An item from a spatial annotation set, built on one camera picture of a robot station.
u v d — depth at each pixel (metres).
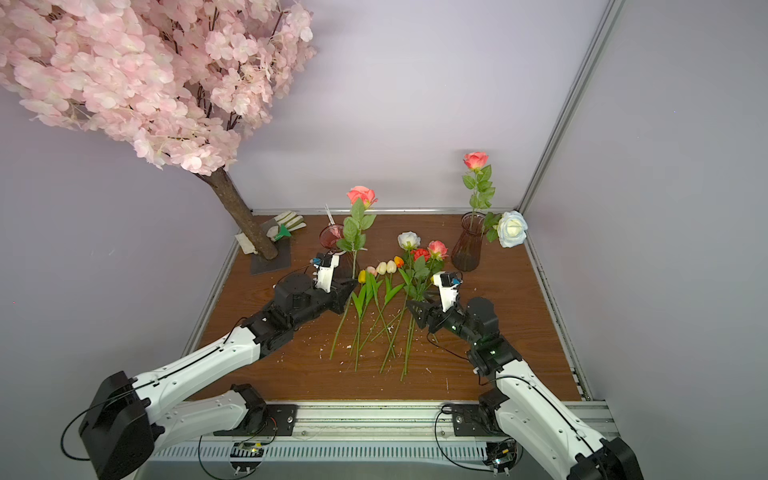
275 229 1.15
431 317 0.67
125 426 0.38
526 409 0.48
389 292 0.96
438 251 1.03
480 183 0.88
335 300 0.68
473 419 0.72
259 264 1.07
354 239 0.76
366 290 0.95
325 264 0.67
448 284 0.67
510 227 0.69
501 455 0.70
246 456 0.72
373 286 0.96
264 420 0.68
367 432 0.73
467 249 0.97
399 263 1.01
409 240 1.03
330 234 0.91
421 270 0.97
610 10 0.70
